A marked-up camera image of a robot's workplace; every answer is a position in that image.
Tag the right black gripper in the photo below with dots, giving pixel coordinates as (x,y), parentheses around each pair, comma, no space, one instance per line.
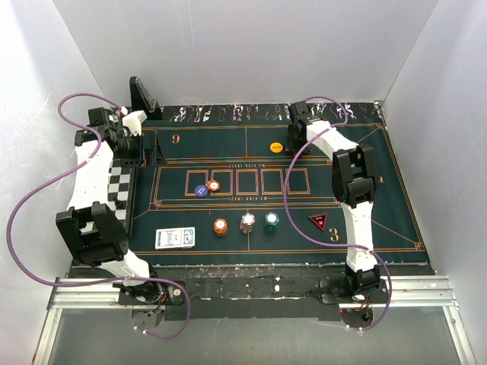
(291,146)

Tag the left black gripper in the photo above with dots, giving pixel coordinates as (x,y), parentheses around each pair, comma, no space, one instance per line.
(154,156)

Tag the yellow big blind button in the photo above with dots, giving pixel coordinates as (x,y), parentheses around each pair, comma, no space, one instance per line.
(276,147)

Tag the purple small blind button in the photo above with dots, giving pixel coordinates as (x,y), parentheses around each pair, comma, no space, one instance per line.
(201,190)

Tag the orange chips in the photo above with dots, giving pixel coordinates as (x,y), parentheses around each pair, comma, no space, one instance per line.
(213,185)

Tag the orange red chip stack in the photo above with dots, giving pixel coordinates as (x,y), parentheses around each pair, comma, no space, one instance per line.
(220,227)

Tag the red triangular all-in marker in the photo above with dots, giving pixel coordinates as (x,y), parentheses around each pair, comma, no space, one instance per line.
(319,220)

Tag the peach blue chip stack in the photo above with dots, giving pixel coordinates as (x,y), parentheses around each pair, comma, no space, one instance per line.
(247,222)

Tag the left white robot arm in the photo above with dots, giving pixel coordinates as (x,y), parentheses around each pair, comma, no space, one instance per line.
(93,233)

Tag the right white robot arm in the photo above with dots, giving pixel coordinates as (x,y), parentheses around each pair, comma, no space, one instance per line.
(354,183)

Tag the black white checkerboard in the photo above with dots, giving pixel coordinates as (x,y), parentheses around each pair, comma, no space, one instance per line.
(121,185)

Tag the black stand with clear panel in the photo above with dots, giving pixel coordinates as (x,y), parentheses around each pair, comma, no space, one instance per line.
(142,100)

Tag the green poker table mat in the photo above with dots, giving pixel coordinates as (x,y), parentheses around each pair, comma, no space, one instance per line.
(230,144)

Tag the blue white card deck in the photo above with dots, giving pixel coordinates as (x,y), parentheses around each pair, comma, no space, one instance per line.
(175,238)

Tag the green chip stack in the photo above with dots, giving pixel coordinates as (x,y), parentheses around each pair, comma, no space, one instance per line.
(271,221)

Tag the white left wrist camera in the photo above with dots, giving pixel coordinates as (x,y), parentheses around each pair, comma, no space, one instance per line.
(133,122)

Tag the aluminium mounting rail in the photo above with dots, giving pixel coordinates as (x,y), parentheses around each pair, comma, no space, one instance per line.
(260,319)

